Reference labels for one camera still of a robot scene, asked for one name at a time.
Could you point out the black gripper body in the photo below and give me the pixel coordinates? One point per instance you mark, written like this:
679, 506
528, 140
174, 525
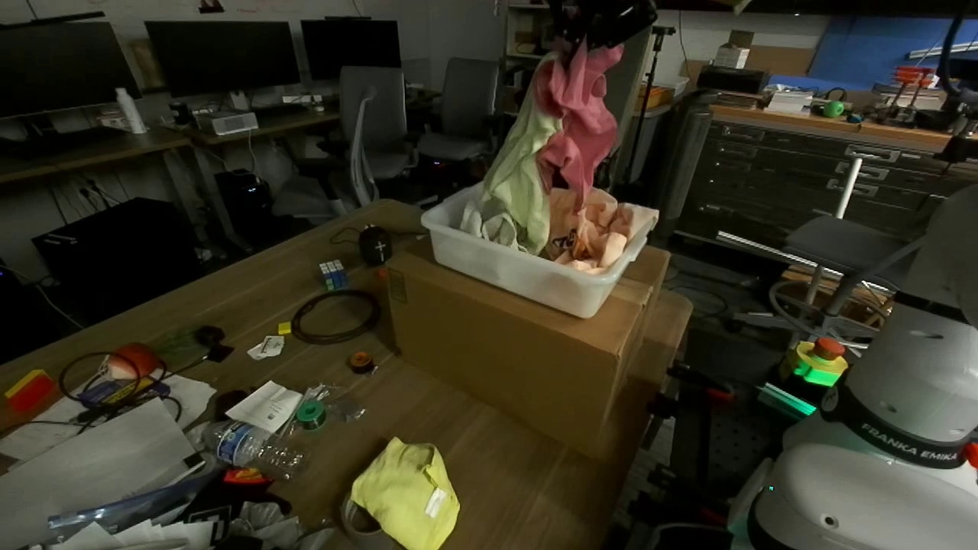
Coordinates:
600, 20

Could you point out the pale whitish cloth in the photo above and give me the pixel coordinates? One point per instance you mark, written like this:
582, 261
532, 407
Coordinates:
522, 172

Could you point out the black computer monitor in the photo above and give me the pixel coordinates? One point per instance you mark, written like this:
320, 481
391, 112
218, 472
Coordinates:
351, 47
218, 56
50, 62

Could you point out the peach printed cloth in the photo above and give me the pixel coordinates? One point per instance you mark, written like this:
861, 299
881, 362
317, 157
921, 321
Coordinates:
596, 231

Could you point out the pink cloth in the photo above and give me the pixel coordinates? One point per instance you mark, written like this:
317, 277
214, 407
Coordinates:
582, 124

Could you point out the green tape roll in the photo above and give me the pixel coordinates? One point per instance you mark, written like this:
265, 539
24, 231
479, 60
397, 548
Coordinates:
299, 416

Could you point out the red round cap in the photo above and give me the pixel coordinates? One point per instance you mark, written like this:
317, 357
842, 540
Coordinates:
133, 357

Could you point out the small white item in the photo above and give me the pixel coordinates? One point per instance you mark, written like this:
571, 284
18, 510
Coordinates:
268, 347

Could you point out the black workbench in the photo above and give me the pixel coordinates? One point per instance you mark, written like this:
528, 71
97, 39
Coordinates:
774, 183

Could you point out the white paper packet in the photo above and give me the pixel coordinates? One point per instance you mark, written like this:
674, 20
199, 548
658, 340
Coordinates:
265, 405

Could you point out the grey desk device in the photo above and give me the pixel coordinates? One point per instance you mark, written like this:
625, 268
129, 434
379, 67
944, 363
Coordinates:
233, 124

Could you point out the black robot mounting stand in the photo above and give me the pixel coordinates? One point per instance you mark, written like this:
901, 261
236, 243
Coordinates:
691, 427

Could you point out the tall cardboard box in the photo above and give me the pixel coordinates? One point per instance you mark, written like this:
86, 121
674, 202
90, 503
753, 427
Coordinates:
498, 347

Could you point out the blue partition board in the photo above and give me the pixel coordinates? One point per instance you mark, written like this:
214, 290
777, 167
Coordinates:
874, 48

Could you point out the small orange black disc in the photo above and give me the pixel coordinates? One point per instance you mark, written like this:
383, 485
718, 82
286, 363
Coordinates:
357, 357

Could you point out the red yellow flat item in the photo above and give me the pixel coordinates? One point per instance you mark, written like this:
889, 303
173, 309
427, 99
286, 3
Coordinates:
27, 391

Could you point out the black computer case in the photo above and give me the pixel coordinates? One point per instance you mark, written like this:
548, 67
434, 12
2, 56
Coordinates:
116, 253

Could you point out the white bottle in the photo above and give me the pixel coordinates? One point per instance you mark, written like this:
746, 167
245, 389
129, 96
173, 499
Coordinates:
129, 112

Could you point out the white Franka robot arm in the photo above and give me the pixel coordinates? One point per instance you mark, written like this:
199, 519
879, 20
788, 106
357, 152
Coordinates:
897, 387

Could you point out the grey office chair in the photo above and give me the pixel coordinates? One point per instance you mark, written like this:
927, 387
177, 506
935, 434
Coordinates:
460, 112
370, 124

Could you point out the small blue box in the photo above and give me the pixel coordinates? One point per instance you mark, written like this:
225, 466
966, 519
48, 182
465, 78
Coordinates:
332, 268

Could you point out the long wooden office desk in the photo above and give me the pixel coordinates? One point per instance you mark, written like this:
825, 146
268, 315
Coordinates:
81, 152

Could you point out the yellow-green cloth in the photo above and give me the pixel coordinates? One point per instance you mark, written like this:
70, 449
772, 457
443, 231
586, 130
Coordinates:
406, 491

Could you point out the white plastic bin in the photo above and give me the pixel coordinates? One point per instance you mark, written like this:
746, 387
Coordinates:
509, 267

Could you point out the grey stand plate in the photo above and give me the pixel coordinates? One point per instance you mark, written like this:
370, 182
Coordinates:
842, 243

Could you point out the black round object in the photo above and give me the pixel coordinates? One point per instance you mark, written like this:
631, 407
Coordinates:
373, 246

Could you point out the tiny yellow item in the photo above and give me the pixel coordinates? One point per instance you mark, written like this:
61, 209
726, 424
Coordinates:
283, 328

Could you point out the low cardboard box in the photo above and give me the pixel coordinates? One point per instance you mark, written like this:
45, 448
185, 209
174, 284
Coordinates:
651, 377

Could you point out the white paper sheets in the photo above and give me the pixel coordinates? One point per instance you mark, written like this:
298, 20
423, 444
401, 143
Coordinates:
93, 463

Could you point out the small orange tool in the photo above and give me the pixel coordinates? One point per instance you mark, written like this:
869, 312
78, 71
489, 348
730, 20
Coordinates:
245, 475

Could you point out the emergency stop button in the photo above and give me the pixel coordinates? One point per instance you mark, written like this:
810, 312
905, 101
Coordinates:
817, 362

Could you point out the clear plastic bottle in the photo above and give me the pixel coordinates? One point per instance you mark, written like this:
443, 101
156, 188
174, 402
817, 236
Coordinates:
239, 444

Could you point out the small black item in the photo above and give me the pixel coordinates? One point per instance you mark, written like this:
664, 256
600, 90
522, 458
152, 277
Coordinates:
210, 337

